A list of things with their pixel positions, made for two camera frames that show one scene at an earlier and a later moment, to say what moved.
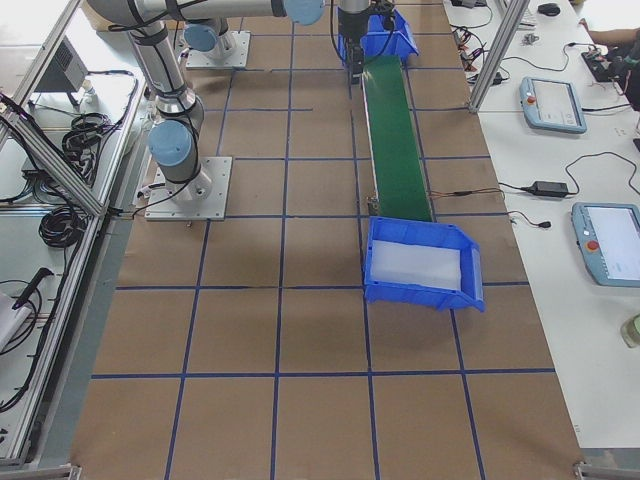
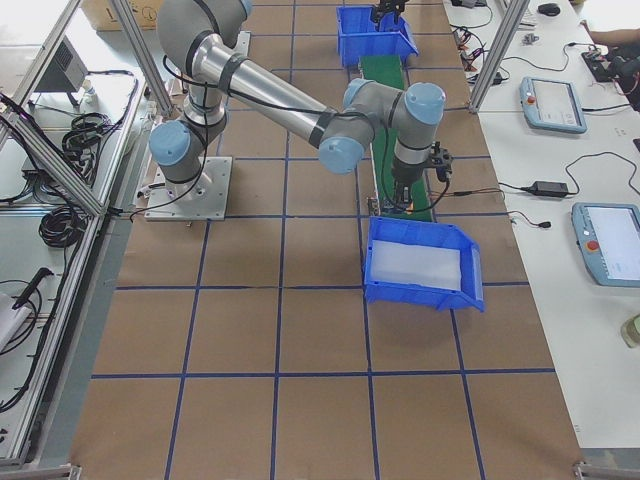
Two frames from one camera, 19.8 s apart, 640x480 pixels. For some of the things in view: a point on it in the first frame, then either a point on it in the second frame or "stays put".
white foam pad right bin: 416,264 stays put
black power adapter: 547,188 stays put
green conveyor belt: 399,175 stays put
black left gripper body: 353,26 → 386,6
